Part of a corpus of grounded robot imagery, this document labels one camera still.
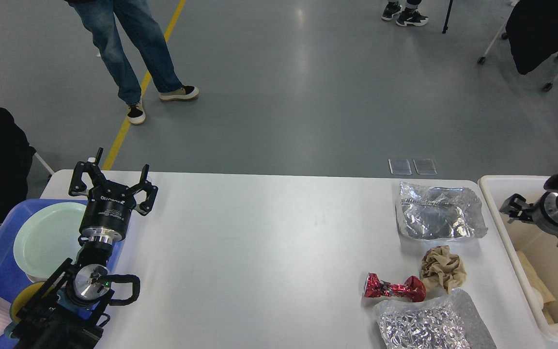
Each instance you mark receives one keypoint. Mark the black jacket on chair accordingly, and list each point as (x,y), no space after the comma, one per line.
(532,32)

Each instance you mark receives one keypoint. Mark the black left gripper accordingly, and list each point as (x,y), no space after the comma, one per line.
(107,213)

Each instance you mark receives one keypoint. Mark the brown paper bag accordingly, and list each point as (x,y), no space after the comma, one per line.
(535,281)

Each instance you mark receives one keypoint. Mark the crumpled brown paper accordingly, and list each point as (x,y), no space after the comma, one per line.
(442,269)

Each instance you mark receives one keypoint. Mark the white lid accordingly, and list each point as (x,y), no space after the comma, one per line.
(536,299)

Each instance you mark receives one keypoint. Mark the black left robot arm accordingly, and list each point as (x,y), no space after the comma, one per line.
(88,284)

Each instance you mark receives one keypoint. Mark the silver foil bag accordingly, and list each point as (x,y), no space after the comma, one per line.
(447,322)
(439,213)

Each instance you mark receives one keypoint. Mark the red foil wrapper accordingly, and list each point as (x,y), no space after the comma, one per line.
(413,288)

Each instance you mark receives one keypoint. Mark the beige plastic bin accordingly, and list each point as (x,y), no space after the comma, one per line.
(539,247)

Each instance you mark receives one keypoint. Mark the pink plate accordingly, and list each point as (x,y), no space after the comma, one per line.
(35,279)

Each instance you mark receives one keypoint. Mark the light green plate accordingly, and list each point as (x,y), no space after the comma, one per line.
(47,238)

